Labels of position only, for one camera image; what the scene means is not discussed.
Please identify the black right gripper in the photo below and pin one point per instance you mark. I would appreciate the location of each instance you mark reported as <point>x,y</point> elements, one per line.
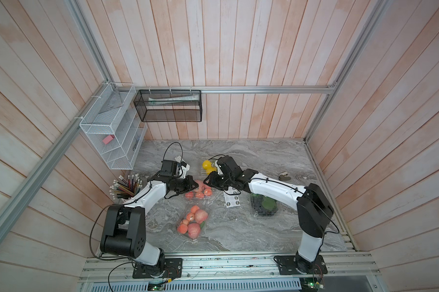
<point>212,176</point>

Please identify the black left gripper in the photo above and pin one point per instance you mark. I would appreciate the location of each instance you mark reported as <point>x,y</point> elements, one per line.
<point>189,182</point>

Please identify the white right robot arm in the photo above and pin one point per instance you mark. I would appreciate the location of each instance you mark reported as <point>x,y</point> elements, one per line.
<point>313,208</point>

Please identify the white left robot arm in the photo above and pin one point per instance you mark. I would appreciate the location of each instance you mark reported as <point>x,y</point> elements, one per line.
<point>124,232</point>

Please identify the clear box of tomatoes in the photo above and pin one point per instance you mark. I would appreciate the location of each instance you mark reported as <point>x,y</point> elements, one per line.
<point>202,192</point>

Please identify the clear box of lemons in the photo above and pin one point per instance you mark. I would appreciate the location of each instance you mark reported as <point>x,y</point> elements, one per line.
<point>214,169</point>

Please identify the yellow lemon upper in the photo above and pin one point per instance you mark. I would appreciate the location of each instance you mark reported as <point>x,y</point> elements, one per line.
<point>207,165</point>

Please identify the clear box of apples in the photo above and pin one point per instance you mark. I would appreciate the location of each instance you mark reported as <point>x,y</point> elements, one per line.
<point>193,221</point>

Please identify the small brown white object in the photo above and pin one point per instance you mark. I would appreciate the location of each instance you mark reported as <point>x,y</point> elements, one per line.
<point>284,176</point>

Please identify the pink cup of pencils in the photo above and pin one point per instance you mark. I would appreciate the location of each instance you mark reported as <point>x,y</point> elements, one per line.
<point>128,187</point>

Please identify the pink eraser on shelf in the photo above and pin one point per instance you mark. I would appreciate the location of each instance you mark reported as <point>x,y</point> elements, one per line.
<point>108,139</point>

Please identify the black mesh wall basket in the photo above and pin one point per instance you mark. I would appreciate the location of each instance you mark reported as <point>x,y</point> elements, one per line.
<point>169,105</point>

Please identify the white mesh wall shelf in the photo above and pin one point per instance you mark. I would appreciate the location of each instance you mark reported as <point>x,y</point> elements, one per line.
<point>111,112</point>

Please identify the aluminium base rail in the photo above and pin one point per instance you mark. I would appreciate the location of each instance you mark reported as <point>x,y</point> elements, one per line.
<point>236,272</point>

